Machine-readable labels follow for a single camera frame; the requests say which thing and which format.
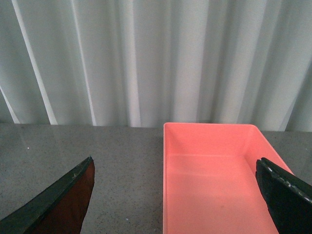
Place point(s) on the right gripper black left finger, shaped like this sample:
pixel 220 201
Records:
pixel 59 209

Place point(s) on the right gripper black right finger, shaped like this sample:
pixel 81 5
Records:
pixel 288 198

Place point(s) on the white pleated curtain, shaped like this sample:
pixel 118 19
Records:
pixel 141 63

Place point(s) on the pink plastic tray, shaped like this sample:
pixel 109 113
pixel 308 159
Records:
pixel 209 184

